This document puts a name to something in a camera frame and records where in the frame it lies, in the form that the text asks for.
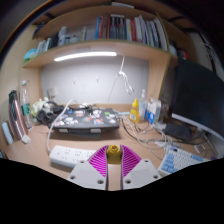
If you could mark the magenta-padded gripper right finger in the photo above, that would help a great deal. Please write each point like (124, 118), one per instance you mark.
(140, 173)

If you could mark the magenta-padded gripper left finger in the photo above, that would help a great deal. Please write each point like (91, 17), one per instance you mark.
(87, 173)

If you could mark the yellow charger block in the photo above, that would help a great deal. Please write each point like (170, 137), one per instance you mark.
(114, 154)

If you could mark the white power strip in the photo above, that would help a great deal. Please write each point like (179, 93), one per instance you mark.
(68, 155)

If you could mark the white laptop stand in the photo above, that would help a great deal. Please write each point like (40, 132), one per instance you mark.
(96, 130)

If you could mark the blue and white keyboard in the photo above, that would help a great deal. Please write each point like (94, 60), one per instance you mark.
(181, 159)

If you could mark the black laptop with stickers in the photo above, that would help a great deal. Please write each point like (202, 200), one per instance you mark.
(86, 119)

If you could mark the flat black pouch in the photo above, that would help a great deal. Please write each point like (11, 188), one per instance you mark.
(178, 131)

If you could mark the yellow squeeze bottle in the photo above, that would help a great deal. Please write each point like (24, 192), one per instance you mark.
(134, 114)

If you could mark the blue and white box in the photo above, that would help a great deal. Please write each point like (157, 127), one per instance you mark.
(152, 111)

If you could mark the clear pump bottle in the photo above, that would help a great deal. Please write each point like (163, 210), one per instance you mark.
(142, 106)

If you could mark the small crumpled white wrapper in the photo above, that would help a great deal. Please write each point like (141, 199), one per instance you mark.
(26, 139)

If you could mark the black headphones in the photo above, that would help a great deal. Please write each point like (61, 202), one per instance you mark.
(45, 116)

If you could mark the white and green plush toy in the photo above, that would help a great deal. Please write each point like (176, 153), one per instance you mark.
(38, 106)

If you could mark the pink metal thermos bottle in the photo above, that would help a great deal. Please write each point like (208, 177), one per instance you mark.
(18, 116)

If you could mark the clear green-label water bottle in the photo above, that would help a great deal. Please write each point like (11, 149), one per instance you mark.
(26, 108)

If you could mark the black computer monitor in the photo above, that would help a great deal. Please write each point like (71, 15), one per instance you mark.
(200, 96)

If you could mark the white led light bar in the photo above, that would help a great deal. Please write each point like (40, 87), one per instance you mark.
(85, 55)

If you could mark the wooden shelf unit with books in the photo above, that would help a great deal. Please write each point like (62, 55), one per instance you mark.
(100, 46)

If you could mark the white wall socket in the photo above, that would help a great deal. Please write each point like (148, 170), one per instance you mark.
(51, 92)

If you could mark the small white wall hook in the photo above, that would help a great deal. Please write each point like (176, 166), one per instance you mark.
(74, 80)
(97, 79)

